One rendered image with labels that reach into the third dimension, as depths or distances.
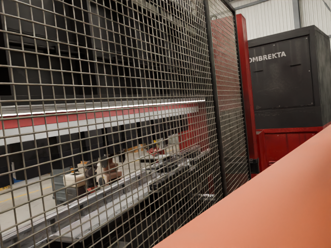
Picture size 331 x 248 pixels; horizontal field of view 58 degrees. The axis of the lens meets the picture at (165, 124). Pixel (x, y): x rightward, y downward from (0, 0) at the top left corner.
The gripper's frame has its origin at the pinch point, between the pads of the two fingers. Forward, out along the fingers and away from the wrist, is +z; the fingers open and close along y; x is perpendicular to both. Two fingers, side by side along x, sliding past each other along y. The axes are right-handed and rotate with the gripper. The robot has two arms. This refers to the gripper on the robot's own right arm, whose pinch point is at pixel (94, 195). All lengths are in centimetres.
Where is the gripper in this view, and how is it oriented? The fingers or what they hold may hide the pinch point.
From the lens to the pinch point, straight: 244.5
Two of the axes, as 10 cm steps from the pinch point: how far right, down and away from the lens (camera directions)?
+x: 5.5, -1.0, 8.3
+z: 3.1, 9.5, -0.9
